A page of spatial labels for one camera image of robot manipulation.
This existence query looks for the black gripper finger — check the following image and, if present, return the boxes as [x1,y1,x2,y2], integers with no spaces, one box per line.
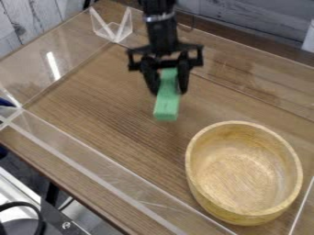
[176,52,189,94]
[140,56,160,95]

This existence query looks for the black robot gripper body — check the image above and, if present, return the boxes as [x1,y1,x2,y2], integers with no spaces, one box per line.
[125,12,205,73]

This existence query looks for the green rectangular block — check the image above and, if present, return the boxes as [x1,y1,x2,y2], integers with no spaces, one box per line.
[153,68,180,121]

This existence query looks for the light wooden bowl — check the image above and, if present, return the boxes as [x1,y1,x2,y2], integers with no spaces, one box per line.
[185,120,304,227]

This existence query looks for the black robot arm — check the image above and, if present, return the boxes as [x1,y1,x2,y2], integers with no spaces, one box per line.
[126,0,203,95]

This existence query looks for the black table leg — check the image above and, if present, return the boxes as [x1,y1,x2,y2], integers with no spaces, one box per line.
[45,183,60,207]

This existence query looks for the clear acrylic corner bracket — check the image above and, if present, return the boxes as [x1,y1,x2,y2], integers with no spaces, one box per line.
[89,7,132,43]

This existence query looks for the clear acrylic enclosure wall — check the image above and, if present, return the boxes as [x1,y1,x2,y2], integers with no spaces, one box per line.
[0,0,314,235]

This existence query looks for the black metal clamp bracket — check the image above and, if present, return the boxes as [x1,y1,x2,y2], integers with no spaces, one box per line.
[40,200,90,235]

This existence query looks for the black cable loop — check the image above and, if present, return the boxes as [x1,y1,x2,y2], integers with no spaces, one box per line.
[0,201,48,235]

